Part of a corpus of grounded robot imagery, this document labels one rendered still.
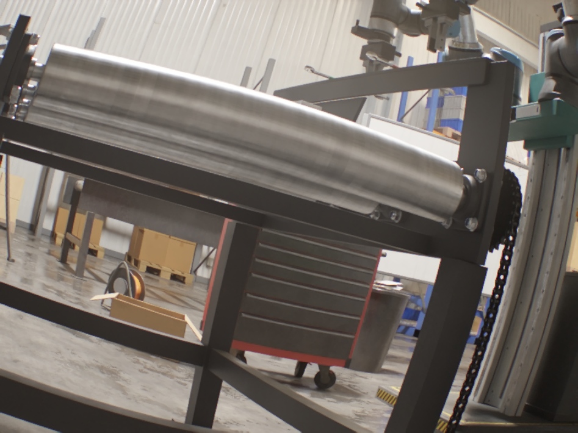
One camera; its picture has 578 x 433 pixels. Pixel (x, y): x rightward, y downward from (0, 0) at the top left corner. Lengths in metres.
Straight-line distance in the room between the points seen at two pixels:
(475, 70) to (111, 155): 0.74
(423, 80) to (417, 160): 0.43
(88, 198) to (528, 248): 4.90
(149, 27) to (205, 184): 10.94
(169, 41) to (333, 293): 8.53
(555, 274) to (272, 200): 1.19
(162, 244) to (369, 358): 5.83
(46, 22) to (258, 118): 10.96
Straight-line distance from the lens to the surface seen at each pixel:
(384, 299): 5.66
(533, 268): 2.58
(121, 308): 4.05
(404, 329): 11.66
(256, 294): 4.12
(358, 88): 2.04
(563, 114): 2.23
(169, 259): 11.13
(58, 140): 1.35
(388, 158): 1.34
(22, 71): 1.19
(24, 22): 1.16
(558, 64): 2.31
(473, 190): 1.46
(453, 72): 1.66
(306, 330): 4.25
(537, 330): 2.38
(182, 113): 1.21
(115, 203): 6.93
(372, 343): 5.70
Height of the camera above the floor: 0.67
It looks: 3 degrees up
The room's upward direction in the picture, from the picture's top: 14 degrees clockwise
